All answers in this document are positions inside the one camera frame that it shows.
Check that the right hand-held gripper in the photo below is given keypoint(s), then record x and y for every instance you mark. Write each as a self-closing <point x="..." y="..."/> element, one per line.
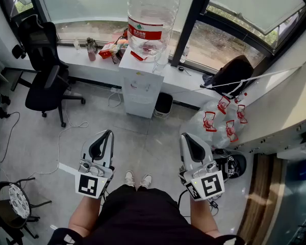
<point x="211" y="185"/>

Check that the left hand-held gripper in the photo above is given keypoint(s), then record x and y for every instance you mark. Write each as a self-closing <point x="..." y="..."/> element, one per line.
<point x="91" y="185"/>

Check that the white water dispenser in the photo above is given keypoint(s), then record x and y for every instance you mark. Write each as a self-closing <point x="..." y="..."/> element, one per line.
<point x="142" y="78"/>

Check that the person's right forearm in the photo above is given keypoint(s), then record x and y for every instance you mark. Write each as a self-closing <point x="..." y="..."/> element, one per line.
<point x="202" y="218"/>

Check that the person's left forearm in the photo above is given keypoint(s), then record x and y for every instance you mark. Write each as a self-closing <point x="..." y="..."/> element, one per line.
<point x="85" y="216"/>

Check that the large red-label water bottle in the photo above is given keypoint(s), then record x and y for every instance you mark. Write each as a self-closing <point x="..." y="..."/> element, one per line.
<point x="153" y="14"/>

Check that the clear bag of empty bottles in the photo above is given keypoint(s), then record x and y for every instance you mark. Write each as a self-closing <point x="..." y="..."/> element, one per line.
<point x="219" y="134"/>

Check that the black patterned device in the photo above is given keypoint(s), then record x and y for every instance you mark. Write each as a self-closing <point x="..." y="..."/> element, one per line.
<point x="234" y="162"/>

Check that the person's left white shoe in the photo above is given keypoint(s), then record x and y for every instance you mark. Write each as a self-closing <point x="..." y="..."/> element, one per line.
<point x="129" y="179"/>

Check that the person's white shoe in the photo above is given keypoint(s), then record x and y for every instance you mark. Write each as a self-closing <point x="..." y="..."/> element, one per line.
<point x="146" y="180"/>
<point x="129" y="179"/>

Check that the person's right white shoe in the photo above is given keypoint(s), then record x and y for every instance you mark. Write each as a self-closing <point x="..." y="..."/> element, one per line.
<point x="146" y="180"/>

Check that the white power strip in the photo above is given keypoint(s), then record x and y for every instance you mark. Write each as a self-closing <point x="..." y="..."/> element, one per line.
<point x="116" y="89"/>

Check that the person's dark clothing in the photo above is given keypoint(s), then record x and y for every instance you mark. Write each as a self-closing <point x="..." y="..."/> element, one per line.
<point x="142" y="213"/>

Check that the dark grey cloth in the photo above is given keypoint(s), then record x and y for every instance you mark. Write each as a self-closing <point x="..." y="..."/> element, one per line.
<point x="207" y="79"/>

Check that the black office chair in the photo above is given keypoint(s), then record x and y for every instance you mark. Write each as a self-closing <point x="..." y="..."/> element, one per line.
<point x="44" y="85"/>

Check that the white window ledge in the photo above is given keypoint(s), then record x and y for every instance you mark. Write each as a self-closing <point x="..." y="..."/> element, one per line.
<point x="86" y="68"/>

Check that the small black charger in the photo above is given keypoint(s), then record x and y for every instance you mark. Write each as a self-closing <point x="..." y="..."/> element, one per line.
<point x="181" y="68"/>

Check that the black backpack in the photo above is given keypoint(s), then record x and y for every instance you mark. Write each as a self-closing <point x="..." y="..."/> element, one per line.
<point x="234" y="73"/>

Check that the black stool patterned cushion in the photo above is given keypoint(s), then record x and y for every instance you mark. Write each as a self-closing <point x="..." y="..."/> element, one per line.
<point x="18" y="200"/>

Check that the clear glass pitcher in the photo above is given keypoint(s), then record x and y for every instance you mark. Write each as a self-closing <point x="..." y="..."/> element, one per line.
<point x="160" y="64"/>

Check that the small clear plastic bottle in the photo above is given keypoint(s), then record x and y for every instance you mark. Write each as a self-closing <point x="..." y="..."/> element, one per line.
<point x="184" y="56"/>

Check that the thin white rod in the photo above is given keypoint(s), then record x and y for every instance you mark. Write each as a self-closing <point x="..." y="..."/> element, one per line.
<point x="257" y="77"/>

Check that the red snack box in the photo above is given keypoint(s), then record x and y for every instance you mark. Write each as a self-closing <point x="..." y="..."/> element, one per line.
<point x="105" y="51"/>

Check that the tall clear drinking bottle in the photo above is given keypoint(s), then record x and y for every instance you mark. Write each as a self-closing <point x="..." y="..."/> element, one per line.
<point x="77" y="46"/>

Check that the colourful snack bag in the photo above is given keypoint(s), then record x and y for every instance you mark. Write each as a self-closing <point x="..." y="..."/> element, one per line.
<point x="122" y="44"/>

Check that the white roller blind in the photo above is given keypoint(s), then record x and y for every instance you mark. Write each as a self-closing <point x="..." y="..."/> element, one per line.
<point x="91" y="1"/>
<point x="257" y="6"/>

